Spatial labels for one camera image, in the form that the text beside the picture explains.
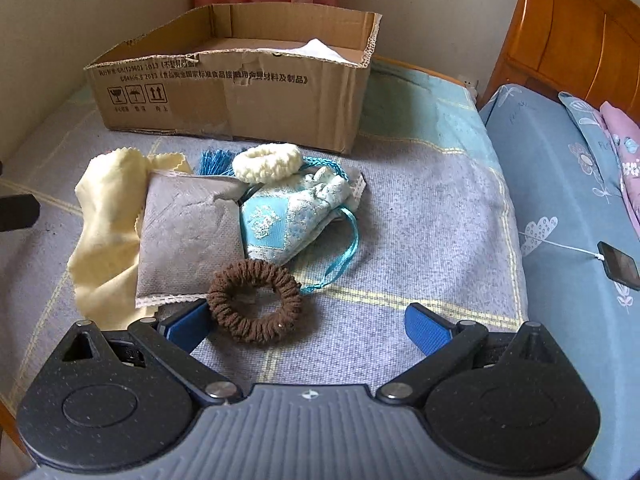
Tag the brown cardboard box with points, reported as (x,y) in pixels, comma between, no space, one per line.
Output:
(225,105)

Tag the brown scrunchie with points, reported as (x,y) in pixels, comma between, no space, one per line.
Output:
(225,310)

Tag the white scrunchie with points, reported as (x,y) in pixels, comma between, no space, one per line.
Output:
(250,166)

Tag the pale yellow cloth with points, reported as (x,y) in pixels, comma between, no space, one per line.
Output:
(100,220)

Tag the blue floral pillow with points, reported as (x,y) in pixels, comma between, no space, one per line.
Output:
(585,150)

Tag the grey checked blanket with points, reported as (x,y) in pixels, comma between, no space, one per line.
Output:
(425,210)

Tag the black phone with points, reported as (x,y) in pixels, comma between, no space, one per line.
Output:
(620,265)

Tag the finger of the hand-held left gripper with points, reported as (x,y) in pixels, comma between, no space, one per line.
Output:
(17,214)

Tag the white cloth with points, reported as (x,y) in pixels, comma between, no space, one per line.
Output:
(320,50)

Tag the wooden headboard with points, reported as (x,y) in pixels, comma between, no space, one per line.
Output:
(575,25)

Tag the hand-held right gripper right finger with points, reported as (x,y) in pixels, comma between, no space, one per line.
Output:
(427,330)

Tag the blue floral bedsheet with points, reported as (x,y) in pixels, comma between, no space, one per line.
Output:
(550,185)

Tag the white wall socket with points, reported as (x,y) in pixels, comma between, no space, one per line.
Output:
(468,83)

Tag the blue embroidered tassel pouch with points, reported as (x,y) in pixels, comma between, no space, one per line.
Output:
(270,225)

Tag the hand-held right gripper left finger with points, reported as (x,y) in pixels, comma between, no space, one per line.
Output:
(187,325)

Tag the grey sachet bag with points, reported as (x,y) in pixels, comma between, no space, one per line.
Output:
(185,240)

